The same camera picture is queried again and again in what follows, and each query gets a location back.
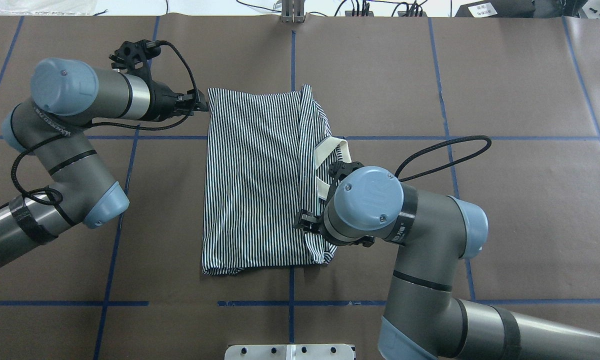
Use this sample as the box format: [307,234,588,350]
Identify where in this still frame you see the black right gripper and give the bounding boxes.
[293,210,375,248]

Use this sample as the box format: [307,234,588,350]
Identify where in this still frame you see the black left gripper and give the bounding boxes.
[153,85,209,122]

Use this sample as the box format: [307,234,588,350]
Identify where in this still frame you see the navy white striped polo shirt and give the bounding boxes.
[201,84,350,276]

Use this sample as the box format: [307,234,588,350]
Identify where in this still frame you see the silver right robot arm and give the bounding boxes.
[293,161,600,360]

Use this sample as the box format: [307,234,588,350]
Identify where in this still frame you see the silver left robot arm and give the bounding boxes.
[0,55,209,268]

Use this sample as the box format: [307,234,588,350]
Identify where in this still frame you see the black box with label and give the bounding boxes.
[453,0,536,18]

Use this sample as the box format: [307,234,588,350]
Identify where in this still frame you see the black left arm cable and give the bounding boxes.
[11,41,201,207]

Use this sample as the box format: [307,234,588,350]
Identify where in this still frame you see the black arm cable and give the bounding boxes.
[394,135,492,183]
[11,41,201,207]

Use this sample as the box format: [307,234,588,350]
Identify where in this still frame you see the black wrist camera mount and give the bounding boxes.
[325,161,364,202]

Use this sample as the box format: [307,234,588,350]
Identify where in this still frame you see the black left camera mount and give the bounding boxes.
[109,39,161,84]

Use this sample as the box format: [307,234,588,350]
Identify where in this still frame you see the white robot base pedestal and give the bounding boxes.
[224,343,357,360]

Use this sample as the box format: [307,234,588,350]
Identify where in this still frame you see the aluminium frame post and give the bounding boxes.
[276,0,306,24]

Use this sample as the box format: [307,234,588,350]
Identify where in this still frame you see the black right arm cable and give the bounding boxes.
[394,135,492,183]

